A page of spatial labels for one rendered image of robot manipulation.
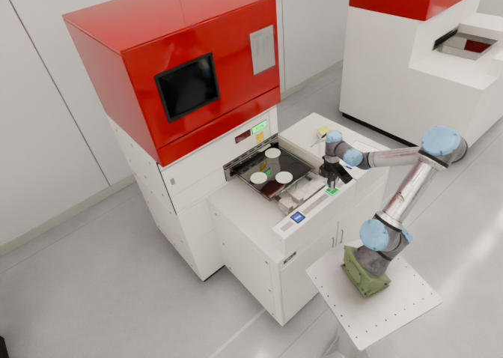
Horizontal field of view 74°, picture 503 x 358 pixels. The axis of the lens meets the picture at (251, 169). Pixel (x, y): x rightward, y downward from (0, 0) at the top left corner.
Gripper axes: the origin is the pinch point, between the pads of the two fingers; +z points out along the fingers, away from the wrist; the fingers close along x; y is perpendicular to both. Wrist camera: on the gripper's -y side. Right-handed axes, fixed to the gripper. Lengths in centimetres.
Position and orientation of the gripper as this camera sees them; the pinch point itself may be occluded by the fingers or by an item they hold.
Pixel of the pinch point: (333, 189)
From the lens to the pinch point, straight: 183.0
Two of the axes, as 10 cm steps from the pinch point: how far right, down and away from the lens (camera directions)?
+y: -6.5, -4.6, 6.1
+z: 1.0, 7.4, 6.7
